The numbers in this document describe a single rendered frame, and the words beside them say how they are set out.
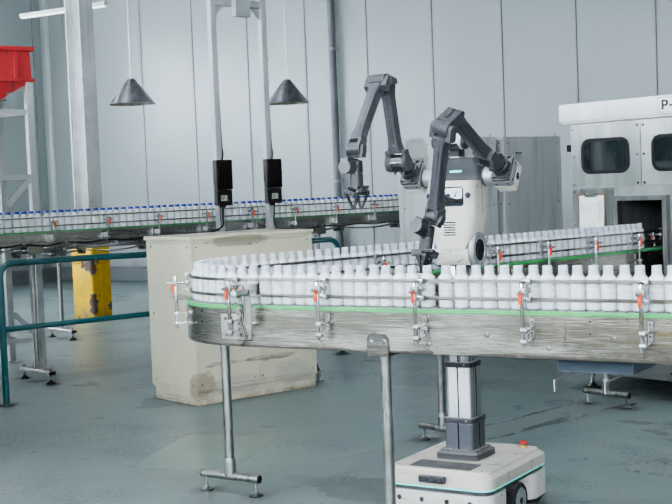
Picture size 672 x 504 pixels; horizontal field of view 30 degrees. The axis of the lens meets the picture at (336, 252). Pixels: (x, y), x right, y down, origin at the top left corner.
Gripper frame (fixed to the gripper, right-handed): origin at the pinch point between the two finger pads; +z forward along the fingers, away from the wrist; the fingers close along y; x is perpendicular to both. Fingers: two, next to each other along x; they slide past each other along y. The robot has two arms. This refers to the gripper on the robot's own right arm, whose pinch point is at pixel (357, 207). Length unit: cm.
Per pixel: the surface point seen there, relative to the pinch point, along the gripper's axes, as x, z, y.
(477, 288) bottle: 63, 32, 18
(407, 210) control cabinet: -261, 17, -524
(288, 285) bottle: -24.2, 31.6, 18.2
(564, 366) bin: 88, 64, -7
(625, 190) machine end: -9, 2, -369
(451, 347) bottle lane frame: 53, 54, 21
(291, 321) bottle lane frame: -22, 46, 21
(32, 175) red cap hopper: -528, -26, -336
